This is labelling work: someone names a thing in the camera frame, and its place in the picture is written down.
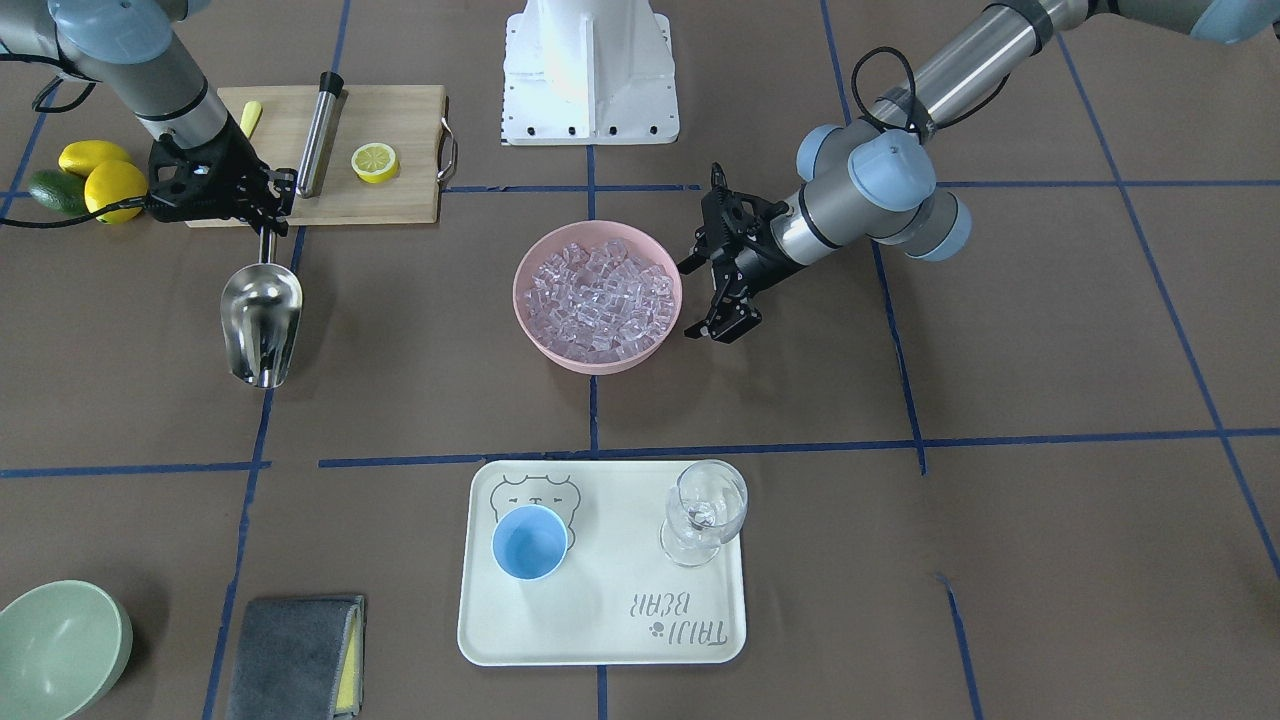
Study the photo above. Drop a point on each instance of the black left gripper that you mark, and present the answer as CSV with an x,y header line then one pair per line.
x,y
757,251

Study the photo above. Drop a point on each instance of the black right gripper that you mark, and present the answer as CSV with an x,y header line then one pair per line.
x,y
231,170

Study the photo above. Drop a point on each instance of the silver metal ice scoop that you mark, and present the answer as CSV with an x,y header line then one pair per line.
x,y
260,315

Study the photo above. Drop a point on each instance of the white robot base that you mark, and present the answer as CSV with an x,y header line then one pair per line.
x,y
580,73

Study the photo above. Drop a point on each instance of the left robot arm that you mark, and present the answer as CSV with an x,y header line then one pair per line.
x,y
873,180

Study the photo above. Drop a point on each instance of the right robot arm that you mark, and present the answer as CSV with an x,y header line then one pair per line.
x,y
129,46

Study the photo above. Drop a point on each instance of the clear ice cubes pile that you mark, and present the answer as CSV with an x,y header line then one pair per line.
x,y
598,305

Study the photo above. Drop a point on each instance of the blue cup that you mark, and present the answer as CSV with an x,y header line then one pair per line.
x,y
530,542

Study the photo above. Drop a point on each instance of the yellow plastic knife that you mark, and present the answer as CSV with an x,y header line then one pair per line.
x,y
250,117

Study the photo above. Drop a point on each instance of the yellow lemon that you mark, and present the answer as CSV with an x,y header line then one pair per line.
x,y
80,158
112,182

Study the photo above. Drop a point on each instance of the pink bowl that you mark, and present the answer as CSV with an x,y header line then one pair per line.
x,y
591,234

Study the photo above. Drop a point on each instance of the lemon half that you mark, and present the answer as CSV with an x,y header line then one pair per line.
x,y
375,162

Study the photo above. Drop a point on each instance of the wooden cutting board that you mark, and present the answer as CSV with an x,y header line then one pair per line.
x,y
407,117

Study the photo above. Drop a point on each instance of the green avocado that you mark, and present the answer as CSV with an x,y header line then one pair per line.
x,y
58,191

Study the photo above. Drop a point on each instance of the clear wine glass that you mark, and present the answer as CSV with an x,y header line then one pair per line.
x,y
705,509

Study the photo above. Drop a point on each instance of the cream serving tray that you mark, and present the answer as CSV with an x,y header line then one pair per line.
x,y
613,596

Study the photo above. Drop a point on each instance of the grey yellow cloth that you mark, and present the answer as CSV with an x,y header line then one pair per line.
x,y
300,658

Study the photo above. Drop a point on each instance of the green bowl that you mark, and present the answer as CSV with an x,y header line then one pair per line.
x,y
64,645

